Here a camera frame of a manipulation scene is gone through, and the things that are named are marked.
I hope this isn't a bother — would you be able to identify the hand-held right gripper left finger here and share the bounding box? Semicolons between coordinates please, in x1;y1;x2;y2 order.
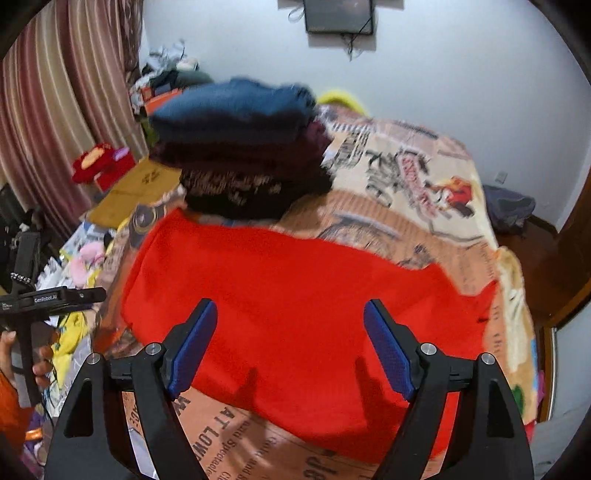
44;298;218;480

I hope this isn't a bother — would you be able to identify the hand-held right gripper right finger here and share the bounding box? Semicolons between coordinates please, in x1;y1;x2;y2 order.
364;299;536;480

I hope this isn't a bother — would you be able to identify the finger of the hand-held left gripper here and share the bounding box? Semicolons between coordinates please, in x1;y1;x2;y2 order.
64;287;108;307

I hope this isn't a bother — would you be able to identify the red garment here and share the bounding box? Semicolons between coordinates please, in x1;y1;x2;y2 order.
121;208;502;464

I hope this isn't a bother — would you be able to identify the person's left forearm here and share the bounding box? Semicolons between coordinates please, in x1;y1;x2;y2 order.
0;369;35;445

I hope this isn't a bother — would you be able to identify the person's left hand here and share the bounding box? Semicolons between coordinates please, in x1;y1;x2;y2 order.
0;330;55;389

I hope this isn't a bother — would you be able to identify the yellow printed cloth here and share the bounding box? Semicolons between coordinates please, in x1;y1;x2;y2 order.
50;313;94;372

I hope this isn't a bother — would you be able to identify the brown cardboard envelope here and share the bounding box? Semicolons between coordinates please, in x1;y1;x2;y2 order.
88;158;184;228

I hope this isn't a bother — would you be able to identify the red plush toy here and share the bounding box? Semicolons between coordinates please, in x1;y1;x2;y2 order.
71;143;136;186

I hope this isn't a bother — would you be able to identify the printed blanket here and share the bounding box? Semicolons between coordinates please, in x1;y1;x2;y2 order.
60;104;546;480

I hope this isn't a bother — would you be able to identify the black patterned folded garment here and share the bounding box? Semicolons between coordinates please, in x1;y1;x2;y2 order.
179;163;334;220

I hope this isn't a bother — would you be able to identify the dark cloth heap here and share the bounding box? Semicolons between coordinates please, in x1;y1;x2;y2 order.
482;184;537;230

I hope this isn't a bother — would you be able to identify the brown wooden door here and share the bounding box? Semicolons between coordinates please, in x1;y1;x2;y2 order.
551;198;591;330

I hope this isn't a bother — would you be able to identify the striped curtain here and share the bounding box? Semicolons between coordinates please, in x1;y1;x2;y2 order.
0;0;149;243

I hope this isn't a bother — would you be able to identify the maroon folded garment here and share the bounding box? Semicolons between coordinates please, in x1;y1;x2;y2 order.
150;117;331;175

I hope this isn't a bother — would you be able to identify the pile of assorted clutter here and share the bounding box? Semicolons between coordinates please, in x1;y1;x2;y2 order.
128;41;214;121

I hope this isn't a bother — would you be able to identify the blue folded garment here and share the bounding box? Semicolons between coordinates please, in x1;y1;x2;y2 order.
150;78;319;144

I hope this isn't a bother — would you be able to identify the yellow cloth behind bed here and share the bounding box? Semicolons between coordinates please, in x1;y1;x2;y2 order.
318;89;366;115

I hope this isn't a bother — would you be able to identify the black television cable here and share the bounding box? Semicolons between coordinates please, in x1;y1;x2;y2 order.
341;31;361;61

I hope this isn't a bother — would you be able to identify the black wall television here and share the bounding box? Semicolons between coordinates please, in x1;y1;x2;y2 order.
302;0;376;36

